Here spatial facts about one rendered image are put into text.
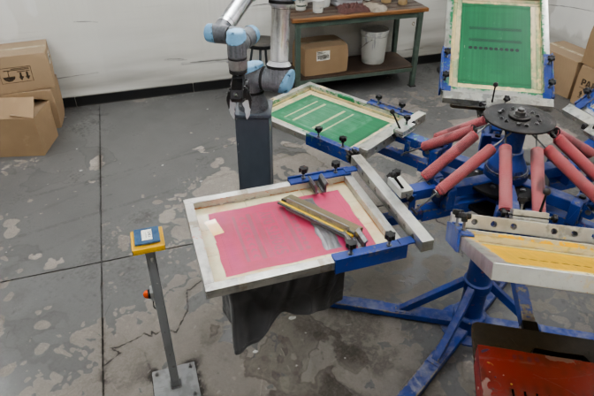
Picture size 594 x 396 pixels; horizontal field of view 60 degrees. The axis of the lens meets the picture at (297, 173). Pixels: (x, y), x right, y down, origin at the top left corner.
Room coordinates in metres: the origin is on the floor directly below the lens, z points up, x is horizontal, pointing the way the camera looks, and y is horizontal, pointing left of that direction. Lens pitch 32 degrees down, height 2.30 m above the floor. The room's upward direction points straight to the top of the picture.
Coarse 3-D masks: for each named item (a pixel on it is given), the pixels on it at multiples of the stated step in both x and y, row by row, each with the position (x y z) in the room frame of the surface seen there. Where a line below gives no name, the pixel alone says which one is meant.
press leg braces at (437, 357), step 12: (444, 288) 2.06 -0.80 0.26; (456, 288) 2.04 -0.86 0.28; (468, 288) 1.98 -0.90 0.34; (492, 288) 2.00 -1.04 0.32; (420, 300) 2.08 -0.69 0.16; (432, 300) 2.06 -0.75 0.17; (468, 300) 1.94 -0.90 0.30; (504, 300) 1.99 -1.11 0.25; (408, 312) 2.08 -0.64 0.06; (456, 312) 1.91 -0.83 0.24; (456, 324) 1.86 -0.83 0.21; (540, 324) 1.99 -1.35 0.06; (444, 336) 1.83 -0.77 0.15; (444, 348) 1.78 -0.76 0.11; (432, 360) 1.75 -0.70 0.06
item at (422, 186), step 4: (412, 184) 1.91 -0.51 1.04; (416, 184) 1.91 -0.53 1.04; (420, 184) 1.91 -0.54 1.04; (424, 184) 1.91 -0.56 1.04; (412, 188) 1.88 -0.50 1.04; (416, 188) 1.88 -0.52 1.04; (420, 188) 1.88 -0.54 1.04; (424, 188) 1.88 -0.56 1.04; (428, 188) 1.88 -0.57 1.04; (416, 192) 1.86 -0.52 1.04; (420, 192) 1.87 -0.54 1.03; (424, 192) 1.87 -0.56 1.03; (428, 192) 1.88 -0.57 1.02; (416, 196) 1.86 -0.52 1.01; (420, 196) 1.87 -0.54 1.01; (424, 196) 1.87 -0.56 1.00; (428, 196) 1.88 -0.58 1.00; (400, 200) 1.84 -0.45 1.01; (404, 200) 1.84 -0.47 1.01
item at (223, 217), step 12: (336, 192) 1.98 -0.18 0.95; (264, 204) 1.88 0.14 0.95; (276, 204) 1.88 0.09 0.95; (324, 204) 1.88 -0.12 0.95; (336, 204) 1.88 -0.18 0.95; (348, 204) 1.88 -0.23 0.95; (216, 216) 1.79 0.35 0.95; (228, 216) 1.79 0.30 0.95; (348, 216) 1.79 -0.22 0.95; (228, 228) 1.71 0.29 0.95; (216, 240) 1.63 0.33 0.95
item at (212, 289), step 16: (352, 176) 2.06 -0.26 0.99; (240, 192) 1.92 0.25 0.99; (256, 192) 1.93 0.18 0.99; (272, 192) 1.95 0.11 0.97; (288, 192) 1.98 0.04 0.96; (352, 192) 1.97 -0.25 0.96; (192, 208) 1.80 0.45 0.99; (368, 208) 1.81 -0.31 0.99; (192, 224) 1.69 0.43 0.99; (384, 224) 1.69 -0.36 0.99; (208, 272) 1.40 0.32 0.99; (272, 272) 1.41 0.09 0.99; (288, 272) 1.41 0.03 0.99; (304, 272) 1.42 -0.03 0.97; (320, 272) 1.44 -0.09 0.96; (208, 288) 1.32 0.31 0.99; (224, 288) 1.33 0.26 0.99; (240, 288) 1.35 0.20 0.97
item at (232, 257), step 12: (312, 228) 1.71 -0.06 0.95; (228, 240) 1.63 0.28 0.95; (312, 240) 1.63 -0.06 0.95; (372, 240) 1.63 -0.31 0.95; (228, 252) 1.56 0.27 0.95; (240, 252) 1.56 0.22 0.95; (300, 252) 1.56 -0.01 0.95; (312, 252) 1.56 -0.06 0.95; (324, 252) 1.56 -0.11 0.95; (228, 264) 1.49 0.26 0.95; (240, 264) 1.49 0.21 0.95; (252, 264) 1.49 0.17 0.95; (264, 264) 1.49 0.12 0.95; (276, 264) 1.49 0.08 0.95; (228, 276) 1.42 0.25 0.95
